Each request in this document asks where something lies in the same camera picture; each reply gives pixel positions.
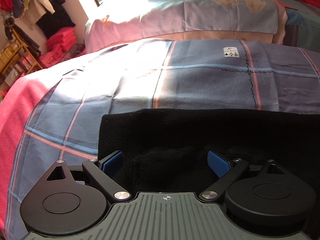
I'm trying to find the black knit pants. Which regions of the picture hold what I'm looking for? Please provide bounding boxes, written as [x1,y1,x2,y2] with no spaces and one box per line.
[98,109,319,194]

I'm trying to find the blue plaid bed sheet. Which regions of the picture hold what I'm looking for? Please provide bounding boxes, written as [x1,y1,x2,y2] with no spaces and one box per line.
[2,39,319,239]

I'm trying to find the pink fleece blanket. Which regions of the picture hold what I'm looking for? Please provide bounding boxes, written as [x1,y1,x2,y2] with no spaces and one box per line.
[1,75,60,231]

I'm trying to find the pink folded towels pile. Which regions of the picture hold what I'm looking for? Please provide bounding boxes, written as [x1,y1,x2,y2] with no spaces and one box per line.
[39,27,86,68]

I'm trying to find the wooden shelf rack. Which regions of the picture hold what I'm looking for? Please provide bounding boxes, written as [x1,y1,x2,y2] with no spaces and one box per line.
[1,27,43,87]

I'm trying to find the patchwork teal grey quilt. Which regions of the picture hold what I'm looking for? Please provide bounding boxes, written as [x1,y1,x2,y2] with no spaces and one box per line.
[278,0,319,53]

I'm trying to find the hanging clothes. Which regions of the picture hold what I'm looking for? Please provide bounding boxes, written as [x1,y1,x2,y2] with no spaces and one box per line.
[1,0,75,38]

